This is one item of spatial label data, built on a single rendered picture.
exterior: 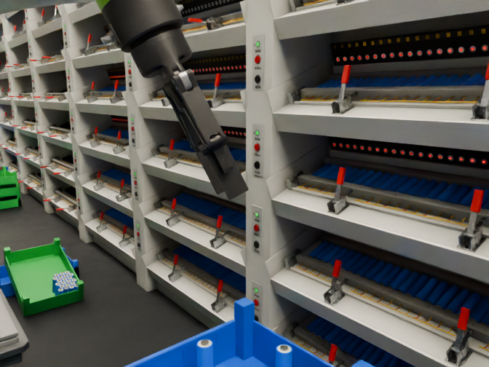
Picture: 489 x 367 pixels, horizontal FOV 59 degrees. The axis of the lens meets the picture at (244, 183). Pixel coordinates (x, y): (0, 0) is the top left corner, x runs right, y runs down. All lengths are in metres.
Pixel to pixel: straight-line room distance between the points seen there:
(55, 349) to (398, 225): 1.06
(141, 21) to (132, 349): 1.04
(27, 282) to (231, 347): 1.31
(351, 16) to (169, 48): 0.40
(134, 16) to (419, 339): 0.71
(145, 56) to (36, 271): 1.40
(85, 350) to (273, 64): 0.98
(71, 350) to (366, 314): 0.89
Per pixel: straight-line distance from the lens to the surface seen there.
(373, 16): 0.83
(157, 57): 0.58
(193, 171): 1.33
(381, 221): 0.85
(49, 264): 1.90
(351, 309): 0.95
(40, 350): 1.49
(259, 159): 1.02
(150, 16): 0.58
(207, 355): 0.52
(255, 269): 1.11
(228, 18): 1.20
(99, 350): 1.43
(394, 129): 0.79
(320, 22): 0.91
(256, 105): 1.02
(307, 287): 1.02
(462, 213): 0.81
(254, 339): 0.60
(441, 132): 0.75
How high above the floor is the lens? 0.74
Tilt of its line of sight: 12 degrees down
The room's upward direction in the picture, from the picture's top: straight up
